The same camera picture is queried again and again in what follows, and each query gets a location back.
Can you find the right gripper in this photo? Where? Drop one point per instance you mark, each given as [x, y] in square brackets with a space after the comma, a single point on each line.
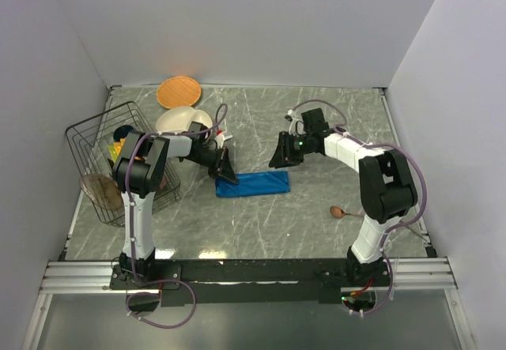
[284, 156]

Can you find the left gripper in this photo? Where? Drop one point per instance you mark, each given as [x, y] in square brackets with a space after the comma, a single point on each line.
[224, 168]

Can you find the blue cloth napkin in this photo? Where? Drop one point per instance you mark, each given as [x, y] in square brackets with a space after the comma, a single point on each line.
[254, 184]

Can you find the wooden spoon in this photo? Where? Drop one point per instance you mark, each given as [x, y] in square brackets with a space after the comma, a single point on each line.
[340, 213]

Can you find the metal fork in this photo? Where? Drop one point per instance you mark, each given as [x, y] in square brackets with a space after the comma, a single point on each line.
[418, 234]

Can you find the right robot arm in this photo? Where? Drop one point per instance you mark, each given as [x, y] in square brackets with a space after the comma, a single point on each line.
[387, 189]

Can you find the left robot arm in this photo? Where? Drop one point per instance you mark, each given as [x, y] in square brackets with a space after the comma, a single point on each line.
[138, 172]

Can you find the cream divided plate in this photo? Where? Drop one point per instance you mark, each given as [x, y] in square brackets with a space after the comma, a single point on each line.
[179, 119]

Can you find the orange woven round mat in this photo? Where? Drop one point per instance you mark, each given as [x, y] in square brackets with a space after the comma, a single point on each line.
[179, 92]

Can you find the dark blue bowl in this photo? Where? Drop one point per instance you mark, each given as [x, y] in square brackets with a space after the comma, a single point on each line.
[121, 132]

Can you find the yellow plate in rack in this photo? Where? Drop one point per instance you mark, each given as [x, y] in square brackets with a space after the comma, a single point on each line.
[114, 151]

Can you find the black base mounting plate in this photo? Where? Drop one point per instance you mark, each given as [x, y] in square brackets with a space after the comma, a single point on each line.
[319, 280]

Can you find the brown wooden plate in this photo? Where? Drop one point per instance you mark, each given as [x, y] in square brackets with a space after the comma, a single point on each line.
[102, 191]

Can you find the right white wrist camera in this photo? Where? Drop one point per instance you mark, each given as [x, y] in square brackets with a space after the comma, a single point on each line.
[296, 125]

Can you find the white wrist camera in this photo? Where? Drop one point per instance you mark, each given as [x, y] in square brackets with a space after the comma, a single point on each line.
[221, 137]
[296, 125]

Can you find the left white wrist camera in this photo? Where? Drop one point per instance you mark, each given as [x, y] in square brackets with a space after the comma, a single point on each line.
[221, 137]

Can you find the aluminium rail frame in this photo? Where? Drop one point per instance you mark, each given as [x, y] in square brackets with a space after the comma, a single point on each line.
[93, 277]

